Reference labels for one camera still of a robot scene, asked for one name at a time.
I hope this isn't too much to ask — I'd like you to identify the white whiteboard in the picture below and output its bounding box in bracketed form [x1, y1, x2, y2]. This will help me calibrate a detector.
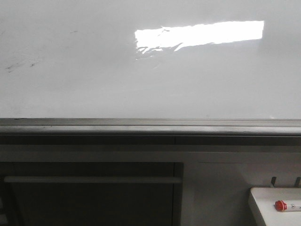
[0, 0, 301, 119]

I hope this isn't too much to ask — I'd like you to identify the grey aluminium whiteboard ledge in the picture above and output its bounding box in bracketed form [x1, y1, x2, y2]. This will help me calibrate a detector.
[0, 118, 301, 137]

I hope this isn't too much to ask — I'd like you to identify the left metal tray hook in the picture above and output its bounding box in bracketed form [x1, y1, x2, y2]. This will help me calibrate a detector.
[270, 177, 277, 188]

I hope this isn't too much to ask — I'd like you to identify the metal tray hook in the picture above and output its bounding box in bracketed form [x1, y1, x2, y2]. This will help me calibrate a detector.
[294, 177, 301, 188]
[270, 177, 277, 188]

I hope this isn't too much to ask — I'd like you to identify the dark cabinet with white bar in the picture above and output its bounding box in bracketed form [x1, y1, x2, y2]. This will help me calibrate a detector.
[0, 162, 183, 226]

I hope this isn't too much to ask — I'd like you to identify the red capped white marker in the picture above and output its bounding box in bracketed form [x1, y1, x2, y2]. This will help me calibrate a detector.
[275, 200, 301, 212]

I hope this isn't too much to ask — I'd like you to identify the right metal tray hook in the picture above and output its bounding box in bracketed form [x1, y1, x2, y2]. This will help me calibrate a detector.
[294, 177, 301, 188]

